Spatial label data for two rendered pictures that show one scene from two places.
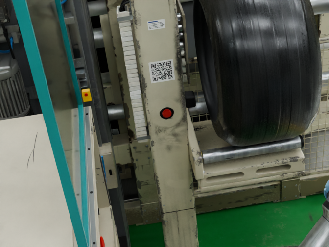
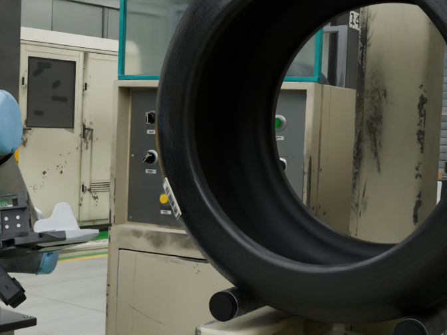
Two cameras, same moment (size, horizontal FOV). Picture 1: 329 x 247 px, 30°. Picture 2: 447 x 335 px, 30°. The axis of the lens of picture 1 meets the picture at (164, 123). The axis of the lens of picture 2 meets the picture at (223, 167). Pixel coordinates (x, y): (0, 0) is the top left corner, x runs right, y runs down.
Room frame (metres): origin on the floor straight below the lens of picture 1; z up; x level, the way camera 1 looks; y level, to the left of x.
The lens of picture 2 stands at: (2.22, -1.48, 1.17)
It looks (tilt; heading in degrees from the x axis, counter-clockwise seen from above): 3 degrees down; 122
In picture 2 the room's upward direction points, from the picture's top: 2 degrees clockwise
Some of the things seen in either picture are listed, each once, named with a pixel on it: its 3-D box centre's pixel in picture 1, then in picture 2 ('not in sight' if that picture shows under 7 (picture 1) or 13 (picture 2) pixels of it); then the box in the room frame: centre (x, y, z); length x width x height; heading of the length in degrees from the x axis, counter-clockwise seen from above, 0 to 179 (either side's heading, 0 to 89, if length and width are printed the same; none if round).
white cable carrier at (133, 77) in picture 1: (134, 77); not in sight; (1.64, 0.08, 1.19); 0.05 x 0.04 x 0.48; 4
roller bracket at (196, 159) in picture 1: (189, 133); not in sight; (1.70, -0.08, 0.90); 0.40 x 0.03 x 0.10; 4
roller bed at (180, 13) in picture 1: (159, 45); not in sight; (2.08, -0.02, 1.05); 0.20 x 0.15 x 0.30; 94
